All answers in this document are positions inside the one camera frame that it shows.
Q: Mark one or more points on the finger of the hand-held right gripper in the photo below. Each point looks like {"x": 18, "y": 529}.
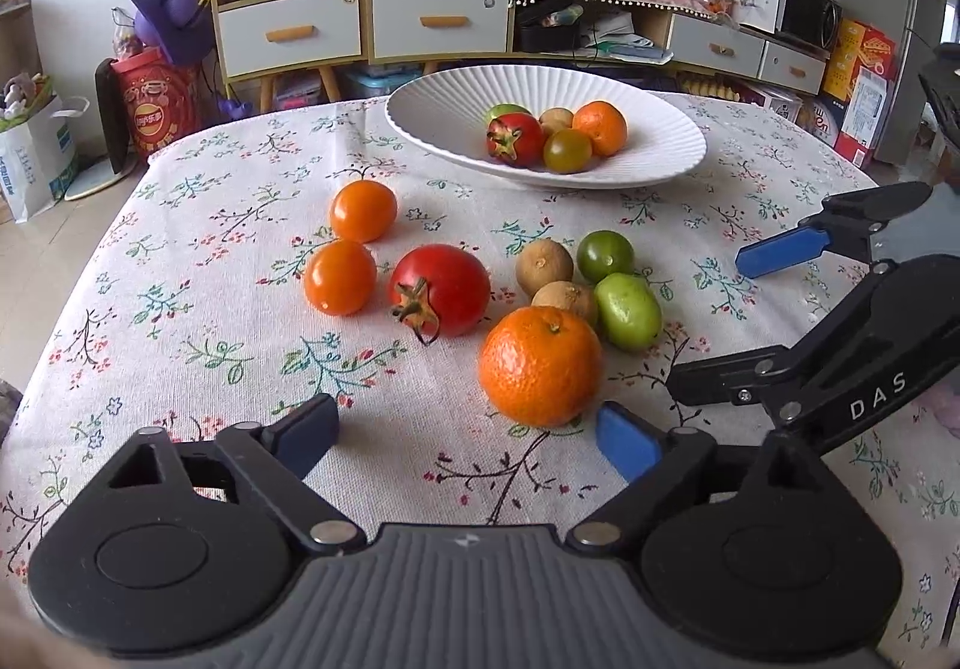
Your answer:
{"x": 720, "y": 376}
{"x": 780, "y": 250}

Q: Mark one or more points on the red snack bucket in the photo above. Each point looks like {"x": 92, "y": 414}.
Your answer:
{"x": 154, "y": 114}

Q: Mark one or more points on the white drawer with round lock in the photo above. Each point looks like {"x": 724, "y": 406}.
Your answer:
{"x": 405, "y": 39}
{"x": 255, "y": 46}

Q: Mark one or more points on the plush toys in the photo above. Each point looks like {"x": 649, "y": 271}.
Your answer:
{"x": 15, "y": 95}

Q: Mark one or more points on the green cherry tomato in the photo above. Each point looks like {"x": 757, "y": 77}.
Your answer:
{"x": 506, "y": 111}

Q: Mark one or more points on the blue lid storage box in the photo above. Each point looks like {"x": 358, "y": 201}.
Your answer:
{"x": 367, "y": 82}

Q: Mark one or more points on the black panel on white base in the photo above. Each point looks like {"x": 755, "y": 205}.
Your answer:
{"x": 111, "y": 106}

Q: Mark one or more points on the wooden shelf cabinet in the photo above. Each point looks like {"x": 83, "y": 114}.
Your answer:
{"x": 367, "y": 1}

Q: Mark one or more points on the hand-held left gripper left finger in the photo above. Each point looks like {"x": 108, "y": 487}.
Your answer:
{"x": 307, "y": 425}

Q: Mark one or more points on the small red tomato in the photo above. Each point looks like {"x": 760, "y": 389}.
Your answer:
{"x": 521, "y": 140}

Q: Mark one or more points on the mandarin orange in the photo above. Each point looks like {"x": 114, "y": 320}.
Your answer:
{"x": 600, "y": 127}
{"x": 541, "y": 366}

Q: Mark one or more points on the brown longan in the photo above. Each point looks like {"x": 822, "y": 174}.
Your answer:
{"x": 562, "y": 300}
{"x": 541, "y": 265}
{"x": 556, "y": 120}

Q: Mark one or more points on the white and red box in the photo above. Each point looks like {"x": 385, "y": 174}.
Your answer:
{"x": 862, "y": 121}

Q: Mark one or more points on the glass jar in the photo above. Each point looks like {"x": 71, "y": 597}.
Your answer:
{"x": 712, "y": 5}

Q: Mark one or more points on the dark green lime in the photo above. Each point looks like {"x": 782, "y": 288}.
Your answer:
{"x": 604, "y": 256}

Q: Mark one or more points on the clear storage box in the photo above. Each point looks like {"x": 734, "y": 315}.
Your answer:
{"x": 300, "y": 91}

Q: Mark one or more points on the yellow cherry tomato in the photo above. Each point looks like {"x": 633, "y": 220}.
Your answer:
{"x": 568, "y": 151}

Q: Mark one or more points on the white paper bag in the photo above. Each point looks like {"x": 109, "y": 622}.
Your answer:
{"x": 34, "y": 166}

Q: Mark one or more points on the light green lime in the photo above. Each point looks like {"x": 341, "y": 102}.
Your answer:
{"x": 628, "y": 310}

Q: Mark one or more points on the floral tablecloth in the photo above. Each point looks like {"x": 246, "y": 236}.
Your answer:
{"x": 225, "y": 354}

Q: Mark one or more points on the black and white microwave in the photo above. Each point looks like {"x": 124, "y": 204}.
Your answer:
{"x": 806, "y": 16}

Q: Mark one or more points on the white ribbed plate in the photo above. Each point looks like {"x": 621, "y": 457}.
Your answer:
{"x": 442, "y": 114}

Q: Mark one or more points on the black basket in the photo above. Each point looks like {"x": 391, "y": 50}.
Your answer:
{"x": 547, "y": 35}

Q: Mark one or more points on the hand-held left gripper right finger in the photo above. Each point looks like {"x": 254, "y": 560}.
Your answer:
{"x": 626, "y": 440}

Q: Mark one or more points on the white and green papers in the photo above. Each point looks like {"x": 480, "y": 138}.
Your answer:
{"x": 622, "y": 43}

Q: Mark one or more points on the large red tomato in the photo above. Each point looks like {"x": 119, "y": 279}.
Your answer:
{"x": 450, "y": 283}

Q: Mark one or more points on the low wooden drawer cabinet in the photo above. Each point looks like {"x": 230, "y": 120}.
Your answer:
{"x": 716, "y": 50}

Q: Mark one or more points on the orange cardboard box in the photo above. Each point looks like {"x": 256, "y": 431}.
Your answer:
{"x": 859, "y": 50}

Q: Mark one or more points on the orange cherry tomato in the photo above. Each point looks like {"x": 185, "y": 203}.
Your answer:
{"x": 340, "y": 277}
{"x": 363, "y": 211}

